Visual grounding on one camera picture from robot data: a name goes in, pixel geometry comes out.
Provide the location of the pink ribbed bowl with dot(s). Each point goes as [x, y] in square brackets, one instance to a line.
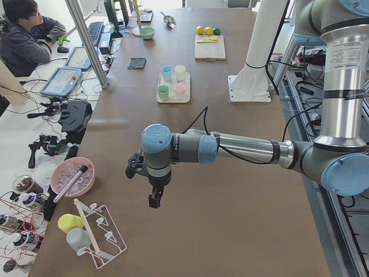
[68, 169]

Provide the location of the aluminium frame post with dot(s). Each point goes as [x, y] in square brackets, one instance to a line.
[77, 16]

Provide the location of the wooden cup stand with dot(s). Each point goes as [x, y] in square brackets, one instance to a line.
[136, 30]

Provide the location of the green cup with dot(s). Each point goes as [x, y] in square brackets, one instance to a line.
[163, 92]

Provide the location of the grey cup on rack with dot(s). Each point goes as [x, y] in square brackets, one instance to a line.
[78, 239]

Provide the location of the whole lemon lower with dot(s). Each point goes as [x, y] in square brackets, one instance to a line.
[208, 31]

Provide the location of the seated person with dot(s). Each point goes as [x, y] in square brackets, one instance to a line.
[29, 41]

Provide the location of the green bowl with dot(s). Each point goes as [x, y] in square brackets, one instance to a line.
[147, 33]

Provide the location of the pink cup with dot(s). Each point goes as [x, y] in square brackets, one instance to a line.
[180, 90]

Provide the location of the yellow cup on rack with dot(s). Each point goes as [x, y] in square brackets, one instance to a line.
[68, 222]

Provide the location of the grey folded cloth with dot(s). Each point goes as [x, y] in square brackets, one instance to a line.
[137, 63]

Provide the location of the blue cup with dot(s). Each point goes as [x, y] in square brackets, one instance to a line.
[166, 71]

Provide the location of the steel ice scoop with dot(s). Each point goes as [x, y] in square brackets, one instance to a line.
[169, 20]

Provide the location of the teach pendant upper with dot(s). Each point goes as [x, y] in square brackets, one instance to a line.
[78, 59]

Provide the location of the whole lemon upper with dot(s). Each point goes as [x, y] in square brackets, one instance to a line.
[199, 30]

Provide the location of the cream rabbit tray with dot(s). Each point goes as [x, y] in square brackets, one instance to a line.
[172, 96]

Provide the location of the black keyboard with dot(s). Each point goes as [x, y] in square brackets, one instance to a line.
[95, 30]

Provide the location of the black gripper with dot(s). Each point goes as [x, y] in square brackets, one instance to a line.
[159, 183]

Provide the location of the teach pendant lower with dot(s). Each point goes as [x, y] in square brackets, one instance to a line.
[61, 82]

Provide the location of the whole lemon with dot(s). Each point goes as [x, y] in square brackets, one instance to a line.
[199, 30]
[208, 31]

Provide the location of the metal scoop in bowl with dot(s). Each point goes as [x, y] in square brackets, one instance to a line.
[74, 179]

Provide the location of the wooden cutting board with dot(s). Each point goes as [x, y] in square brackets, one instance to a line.
[210, 51]

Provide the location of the green lime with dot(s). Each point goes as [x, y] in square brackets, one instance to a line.
[216, 31]

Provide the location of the teach pendant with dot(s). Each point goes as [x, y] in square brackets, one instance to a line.
[61, 82]
[78, 59]

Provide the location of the yellow plastic knife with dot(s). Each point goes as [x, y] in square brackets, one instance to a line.
[200, 41]

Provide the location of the white wire cup rack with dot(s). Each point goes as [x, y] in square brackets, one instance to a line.
[107, 242]

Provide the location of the black monitor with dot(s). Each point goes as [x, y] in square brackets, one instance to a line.
[110, 9]

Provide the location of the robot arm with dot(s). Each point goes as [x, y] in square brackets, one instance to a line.
[336, 159]

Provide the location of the pale yellow cup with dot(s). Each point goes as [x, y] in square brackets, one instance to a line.
[180, 71]

